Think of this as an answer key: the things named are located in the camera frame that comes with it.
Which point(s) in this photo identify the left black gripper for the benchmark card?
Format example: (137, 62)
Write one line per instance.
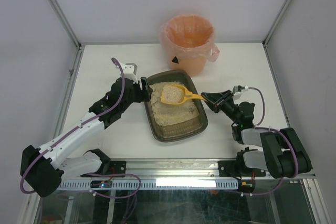
(144, 88)

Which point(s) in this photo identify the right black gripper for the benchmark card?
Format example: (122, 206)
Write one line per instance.
(220, 100)

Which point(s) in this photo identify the yellow plastic litter scoop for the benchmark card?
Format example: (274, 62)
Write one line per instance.
(177, 94)

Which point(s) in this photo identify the dark grey litter box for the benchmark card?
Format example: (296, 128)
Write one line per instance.
(177, 131)

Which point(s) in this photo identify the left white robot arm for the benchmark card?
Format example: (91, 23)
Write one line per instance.
(46, 167)

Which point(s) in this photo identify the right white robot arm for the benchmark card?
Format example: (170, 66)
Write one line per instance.
(278, 152)

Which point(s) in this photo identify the cat litter granules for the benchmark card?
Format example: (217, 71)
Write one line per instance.
(165, 114)

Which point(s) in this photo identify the orange trash bin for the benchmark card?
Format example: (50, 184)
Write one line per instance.
(191, 66)

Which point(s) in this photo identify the translucent pink bin liner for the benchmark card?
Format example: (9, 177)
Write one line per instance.
(189, 36)

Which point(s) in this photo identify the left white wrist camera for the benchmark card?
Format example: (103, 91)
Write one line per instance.
(130, 70)

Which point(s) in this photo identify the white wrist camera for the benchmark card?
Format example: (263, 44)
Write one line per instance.
(130, 70)
(239, 89)

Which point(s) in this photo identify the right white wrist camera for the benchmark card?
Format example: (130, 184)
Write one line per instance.
(239, 89)

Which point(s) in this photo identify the aluminium mounting rail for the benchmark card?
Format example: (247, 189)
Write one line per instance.
(156, 168)

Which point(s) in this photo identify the white slotted cable duct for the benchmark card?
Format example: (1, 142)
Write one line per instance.
(150, 184)

